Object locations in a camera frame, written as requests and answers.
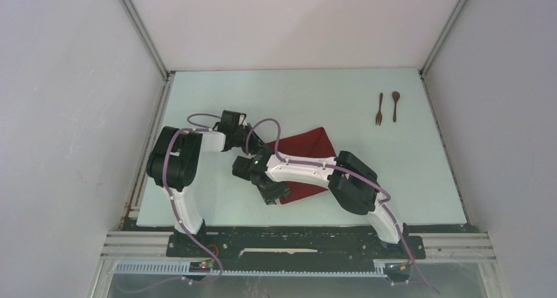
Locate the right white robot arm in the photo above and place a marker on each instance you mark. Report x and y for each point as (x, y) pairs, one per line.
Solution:
(352, 183)

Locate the red cloth napkin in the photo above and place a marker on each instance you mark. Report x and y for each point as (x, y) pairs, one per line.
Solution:
(312, 144)

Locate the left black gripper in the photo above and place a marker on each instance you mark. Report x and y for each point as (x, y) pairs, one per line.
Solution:
(255, 143)

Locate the brown wooden fork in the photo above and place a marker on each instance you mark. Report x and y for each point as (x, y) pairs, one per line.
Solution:
(378, 117)

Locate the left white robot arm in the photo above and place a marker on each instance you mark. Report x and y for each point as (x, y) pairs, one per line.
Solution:
(173, 165)

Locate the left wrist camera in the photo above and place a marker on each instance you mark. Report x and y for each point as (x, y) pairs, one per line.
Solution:
(230, 121)

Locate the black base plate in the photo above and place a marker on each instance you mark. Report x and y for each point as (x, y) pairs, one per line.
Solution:
(294, 248)

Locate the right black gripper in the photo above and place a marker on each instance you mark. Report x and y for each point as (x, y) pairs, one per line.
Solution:
(270, 196)

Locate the white cable duct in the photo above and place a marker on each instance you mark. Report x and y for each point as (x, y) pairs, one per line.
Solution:
(184, 269)

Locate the brown wooden spoon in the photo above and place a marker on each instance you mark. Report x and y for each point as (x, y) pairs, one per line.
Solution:
(395, 96)

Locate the aluminium frame rail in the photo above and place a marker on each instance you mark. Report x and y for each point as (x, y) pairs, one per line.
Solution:
(135, 245)

